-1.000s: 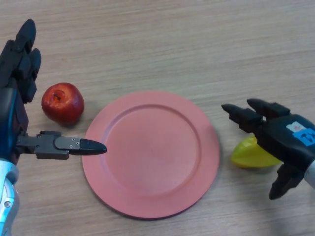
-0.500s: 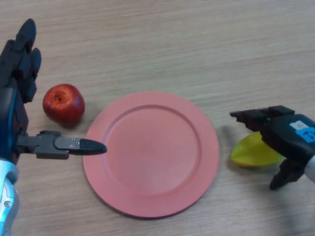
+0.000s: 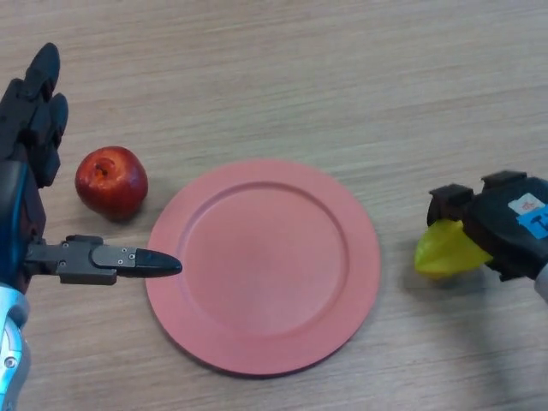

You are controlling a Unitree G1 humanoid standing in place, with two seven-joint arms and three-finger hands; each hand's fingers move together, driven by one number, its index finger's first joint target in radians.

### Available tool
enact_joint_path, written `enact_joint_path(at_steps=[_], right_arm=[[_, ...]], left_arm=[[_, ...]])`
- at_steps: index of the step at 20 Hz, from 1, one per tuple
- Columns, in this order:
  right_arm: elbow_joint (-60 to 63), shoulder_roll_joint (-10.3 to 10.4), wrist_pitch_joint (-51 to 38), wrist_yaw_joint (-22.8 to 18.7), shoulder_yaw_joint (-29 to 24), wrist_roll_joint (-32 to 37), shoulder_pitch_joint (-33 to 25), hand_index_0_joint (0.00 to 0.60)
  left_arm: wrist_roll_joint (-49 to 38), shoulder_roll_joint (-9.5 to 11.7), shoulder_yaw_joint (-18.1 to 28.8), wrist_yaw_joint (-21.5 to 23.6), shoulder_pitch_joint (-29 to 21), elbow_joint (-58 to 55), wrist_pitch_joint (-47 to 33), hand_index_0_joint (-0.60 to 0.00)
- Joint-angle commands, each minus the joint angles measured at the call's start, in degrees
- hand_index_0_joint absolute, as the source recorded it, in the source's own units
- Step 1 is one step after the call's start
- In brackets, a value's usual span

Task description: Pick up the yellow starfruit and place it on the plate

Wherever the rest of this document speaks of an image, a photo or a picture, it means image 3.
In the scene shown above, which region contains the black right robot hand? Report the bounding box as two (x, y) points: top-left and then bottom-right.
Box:
(426, 170), (548, 283)

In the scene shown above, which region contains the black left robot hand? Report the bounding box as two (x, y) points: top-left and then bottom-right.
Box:
(0, 42), (183, 295)

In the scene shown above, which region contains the yellow starfruit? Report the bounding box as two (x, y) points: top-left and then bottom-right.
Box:
(413, 219), (493, 280)

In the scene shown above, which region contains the pink round plate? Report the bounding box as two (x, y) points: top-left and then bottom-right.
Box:
(145, 158), (382, 378)

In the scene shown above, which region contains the red apple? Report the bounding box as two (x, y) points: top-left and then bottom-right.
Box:
(74, 146), (150, 222)

